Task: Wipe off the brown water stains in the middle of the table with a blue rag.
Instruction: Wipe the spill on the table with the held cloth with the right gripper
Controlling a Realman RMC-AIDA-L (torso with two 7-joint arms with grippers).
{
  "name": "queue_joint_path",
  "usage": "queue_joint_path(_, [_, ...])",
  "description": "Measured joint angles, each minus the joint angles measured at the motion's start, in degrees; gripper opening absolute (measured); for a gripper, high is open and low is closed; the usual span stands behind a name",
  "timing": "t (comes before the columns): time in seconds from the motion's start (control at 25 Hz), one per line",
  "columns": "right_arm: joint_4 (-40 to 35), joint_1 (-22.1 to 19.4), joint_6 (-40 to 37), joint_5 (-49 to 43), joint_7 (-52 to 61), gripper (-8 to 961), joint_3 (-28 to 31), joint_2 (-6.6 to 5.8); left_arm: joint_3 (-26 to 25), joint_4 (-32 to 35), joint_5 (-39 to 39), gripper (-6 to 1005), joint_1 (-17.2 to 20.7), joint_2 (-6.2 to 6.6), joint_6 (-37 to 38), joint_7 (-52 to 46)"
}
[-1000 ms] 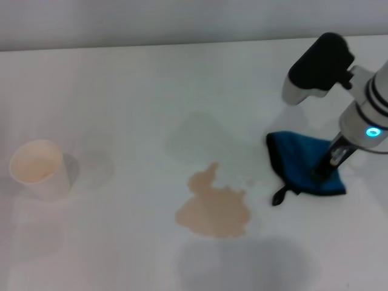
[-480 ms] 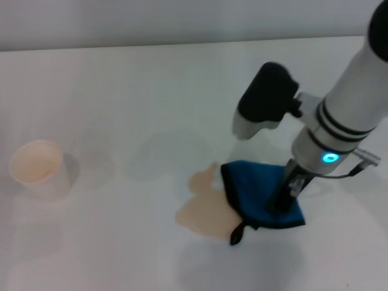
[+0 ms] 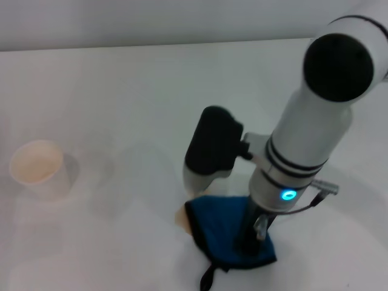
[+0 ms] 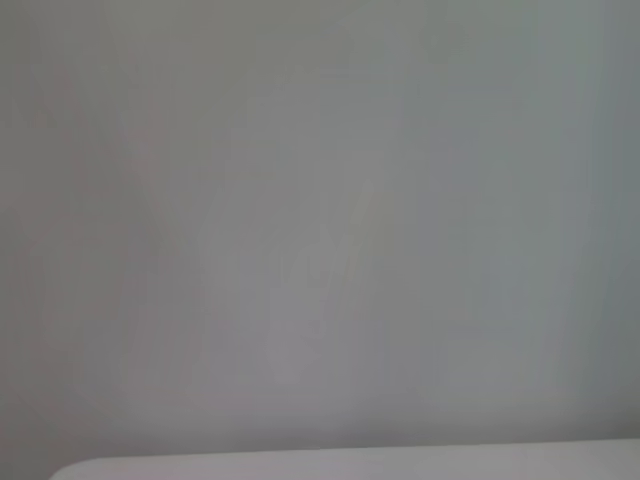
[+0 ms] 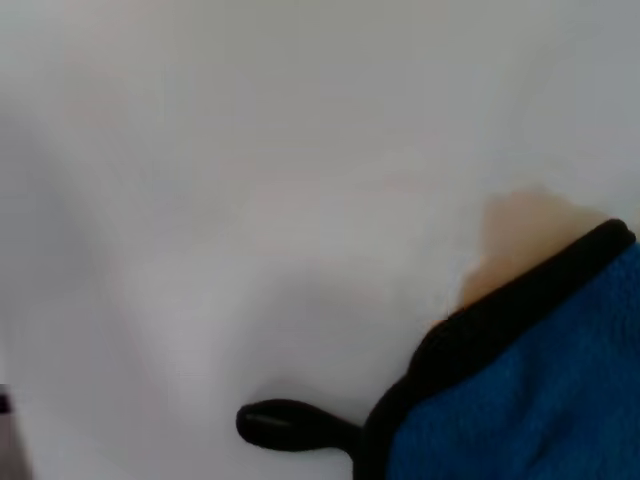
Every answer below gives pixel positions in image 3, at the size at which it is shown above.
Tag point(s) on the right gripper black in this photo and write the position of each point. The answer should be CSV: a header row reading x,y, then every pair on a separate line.
x,y
250,221

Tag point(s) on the blue rag with black trim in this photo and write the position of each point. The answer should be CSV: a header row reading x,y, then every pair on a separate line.
x,y
215,221

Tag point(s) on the white paper cup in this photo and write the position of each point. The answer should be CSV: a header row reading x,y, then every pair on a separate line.
x,y
39,169

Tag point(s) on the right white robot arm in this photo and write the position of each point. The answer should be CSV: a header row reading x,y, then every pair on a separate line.
x,y
318,127

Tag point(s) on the brown water stain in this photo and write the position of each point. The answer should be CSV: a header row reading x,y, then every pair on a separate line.
x,y
181,219

